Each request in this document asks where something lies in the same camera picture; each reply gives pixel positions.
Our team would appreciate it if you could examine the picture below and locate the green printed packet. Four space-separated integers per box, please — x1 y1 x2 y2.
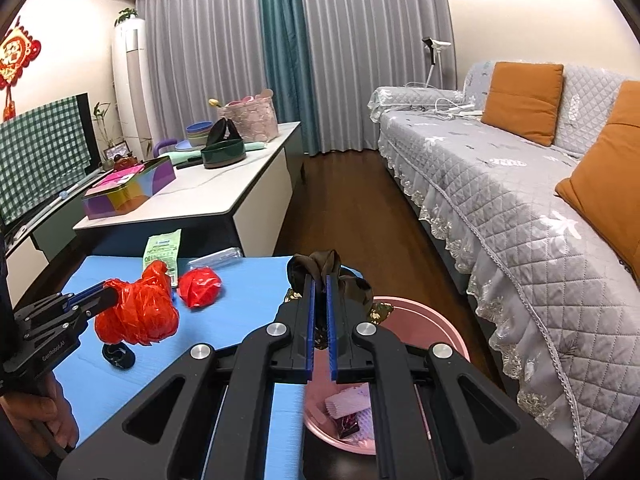
142 229 182 288

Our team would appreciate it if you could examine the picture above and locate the person's left hand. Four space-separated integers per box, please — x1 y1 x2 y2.
0 375 81 453

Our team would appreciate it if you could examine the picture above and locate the mint green cloth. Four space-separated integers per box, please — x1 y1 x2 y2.
175 140 268 153

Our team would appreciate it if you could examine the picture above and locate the grey quilted sofa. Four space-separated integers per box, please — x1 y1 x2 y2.
367 60 640 471

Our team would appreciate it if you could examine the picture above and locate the maroon patterned packet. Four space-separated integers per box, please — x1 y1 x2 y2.
336 412 362 436

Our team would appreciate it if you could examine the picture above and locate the grey curtain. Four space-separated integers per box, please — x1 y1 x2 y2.
297 0 458 153
135 0 271 131

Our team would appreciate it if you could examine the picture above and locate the green checked cloth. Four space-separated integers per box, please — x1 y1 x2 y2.
0 94 93 226

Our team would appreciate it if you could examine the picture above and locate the pink plastic basin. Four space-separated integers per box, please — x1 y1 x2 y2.
303 296 472 456

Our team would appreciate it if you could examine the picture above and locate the orange cushion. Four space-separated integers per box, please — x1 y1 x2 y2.
555 79 640 281
481 61 565 147

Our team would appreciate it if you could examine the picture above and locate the black round lid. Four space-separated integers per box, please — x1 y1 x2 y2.
206 117 243 147

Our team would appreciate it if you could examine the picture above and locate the red wall decoration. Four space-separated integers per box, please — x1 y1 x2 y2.
0 17 42 122

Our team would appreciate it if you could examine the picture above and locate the purple foam net sleeve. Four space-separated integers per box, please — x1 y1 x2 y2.
347 407 377 448

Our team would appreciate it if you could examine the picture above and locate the black cloth ring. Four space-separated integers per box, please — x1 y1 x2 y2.
101 342 136 370

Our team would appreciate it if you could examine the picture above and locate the pink lace basket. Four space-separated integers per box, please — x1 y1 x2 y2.
216 87 280 142

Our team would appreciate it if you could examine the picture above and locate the dark green round tin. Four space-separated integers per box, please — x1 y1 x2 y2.
201 139 247 169

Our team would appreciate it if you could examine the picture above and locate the small red plastic bag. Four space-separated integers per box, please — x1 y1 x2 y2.
178 266 224 309

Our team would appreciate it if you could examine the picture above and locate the white foam net sleeve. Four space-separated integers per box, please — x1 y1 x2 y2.
324 382 373 418

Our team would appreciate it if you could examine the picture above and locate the teal curtain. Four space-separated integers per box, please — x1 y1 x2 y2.
257 0 321 158

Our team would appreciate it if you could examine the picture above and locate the colourful rectangular box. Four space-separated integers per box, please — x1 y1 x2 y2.
81 156 177 221

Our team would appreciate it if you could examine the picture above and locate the white cable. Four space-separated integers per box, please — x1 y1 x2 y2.
405 80 486 121

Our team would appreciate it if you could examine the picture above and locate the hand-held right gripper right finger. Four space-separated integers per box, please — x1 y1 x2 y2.
326 272 583 480

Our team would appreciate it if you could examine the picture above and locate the clear plastic wrapper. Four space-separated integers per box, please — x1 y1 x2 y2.
187 246 238 268

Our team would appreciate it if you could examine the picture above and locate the white standing air conditioner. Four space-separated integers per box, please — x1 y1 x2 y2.
111 19 153 146

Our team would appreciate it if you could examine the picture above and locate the white low cabinet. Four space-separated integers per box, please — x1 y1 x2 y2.
72 121 303 261

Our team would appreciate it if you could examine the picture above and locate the white floor stand lamp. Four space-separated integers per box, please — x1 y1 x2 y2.
421 36 453 88

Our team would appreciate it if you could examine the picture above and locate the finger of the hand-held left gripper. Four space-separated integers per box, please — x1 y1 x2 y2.
64 282 119 309
75 292 121 324

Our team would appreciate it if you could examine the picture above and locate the bamboo plant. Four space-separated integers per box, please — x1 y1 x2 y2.
92 101 121 171

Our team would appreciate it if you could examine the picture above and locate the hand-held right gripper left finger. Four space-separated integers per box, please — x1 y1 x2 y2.
57 275 317 480

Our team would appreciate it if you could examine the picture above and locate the black television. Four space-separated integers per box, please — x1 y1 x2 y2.
0 92 103 233

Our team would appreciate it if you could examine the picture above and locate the brown patterned cloth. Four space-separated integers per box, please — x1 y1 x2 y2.
280 251 375 351

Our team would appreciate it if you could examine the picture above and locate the stack of pastel bowls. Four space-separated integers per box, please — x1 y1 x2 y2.
186 120 217 143

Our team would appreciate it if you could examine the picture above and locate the large red plastic bag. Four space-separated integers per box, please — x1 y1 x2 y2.
94 261 180 347

